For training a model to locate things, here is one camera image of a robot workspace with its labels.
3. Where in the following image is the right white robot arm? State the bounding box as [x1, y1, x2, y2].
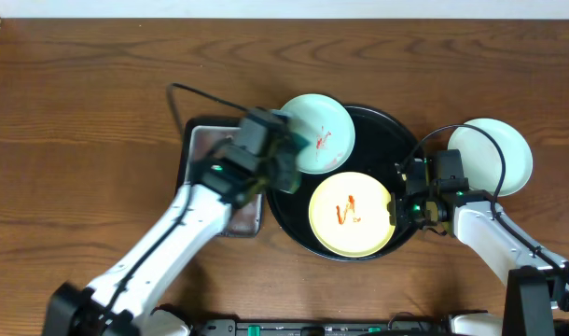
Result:
[389, 150, 569, 335]

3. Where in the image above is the green and yellow scrub sponge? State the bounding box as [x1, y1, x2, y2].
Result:
[272, 109, 310, 175]

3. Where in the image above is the metal tray of soapy water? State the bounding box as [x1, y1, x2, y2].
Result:
[175, 117, 264, 238]

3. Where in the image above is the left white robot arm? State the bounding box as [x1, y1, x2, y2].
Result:
[42, 130, 309, 335]

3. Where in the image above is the round black serving tray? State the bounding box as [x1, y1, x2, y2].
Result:
[266, 104, 418, 261]

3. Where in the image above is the mint green plate with ketchup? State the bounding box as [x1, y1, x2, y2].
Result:
[281, 93, 355, 175]

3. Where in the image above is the pale green cleaned plate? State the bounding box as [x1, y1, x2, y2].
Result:
[448, 118, 533, 197]

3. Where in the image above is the yellow plate with ketchup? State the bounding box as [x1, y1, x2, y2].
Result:
[308, 172, 396, 259]

